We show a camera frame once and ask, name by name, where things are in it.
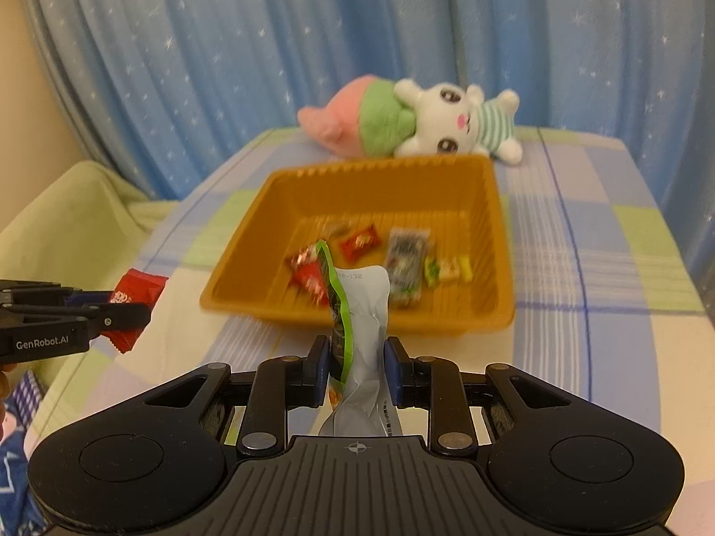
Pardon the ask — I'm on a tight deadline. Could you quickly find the blue starry curtain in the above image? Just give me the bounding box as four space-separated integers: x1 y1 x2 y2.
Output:
17 0 715 269

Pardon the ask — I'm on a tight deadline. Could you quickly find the clear grey snack packet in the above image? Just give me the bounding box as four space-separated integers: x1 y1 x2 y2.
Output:
385 228 435 291

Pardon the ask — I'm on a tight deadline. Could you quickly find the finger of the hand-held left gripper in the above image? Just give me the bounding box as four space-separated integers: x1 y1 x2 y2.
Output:
0 281 113 308
0 304 151 341

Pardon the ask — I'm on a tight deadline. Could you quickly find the yellow candy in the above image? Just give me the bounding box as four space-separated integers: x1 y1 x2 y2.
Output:
423 254 473 285

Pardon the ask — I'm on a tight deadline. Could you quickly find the small red snack packet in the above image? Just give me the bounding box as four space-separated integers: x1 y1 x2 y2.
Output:
293 265 332 308

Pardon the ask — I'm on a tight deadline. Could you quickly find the large red snack packet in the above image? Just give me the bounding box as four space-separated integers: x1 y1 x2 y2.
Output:
106 269 168 352

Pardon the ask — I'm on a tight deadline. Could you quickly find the orange plastic tray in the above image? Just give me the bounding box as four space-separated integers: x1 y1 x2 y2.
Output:
200 155 516 336

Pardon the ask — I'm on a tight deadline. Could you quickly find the white rabbit plush toy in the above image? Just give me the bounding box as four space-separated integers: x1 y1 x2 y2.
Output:
392 79 525 167

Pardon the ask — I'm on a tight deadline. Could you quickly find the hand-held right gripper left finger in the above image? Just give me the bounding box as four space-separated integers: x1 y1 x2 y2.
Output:
142 335 332 457

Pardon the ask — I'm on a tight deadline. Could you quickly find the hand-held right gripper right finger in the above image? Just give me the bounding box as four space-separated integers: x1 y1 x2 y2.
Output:
383 335 573 455

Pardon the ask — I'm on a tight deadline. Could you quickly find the checked pastel tablecloth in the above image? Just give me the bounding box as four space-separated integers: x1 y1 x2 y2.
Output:
34 126 715 459

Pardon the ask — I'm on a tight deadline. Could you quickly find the blue patterned cloth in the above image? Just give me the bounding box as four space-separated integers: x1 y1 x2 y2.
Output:
0 371 54 536

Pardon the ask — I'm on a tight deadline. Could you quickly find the green and silver snack packet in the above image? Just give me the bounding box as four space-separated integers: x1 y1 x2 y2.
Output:
314 239 404 437

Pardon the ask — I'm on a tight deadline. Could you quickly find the cream cloth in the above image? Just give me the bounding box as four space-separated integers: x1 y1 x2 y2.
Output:
0 161 180 285

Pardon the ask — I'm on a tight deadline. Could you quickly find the green candy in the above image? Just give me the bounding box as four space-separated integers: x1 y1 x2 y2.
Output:
391 282 425 308

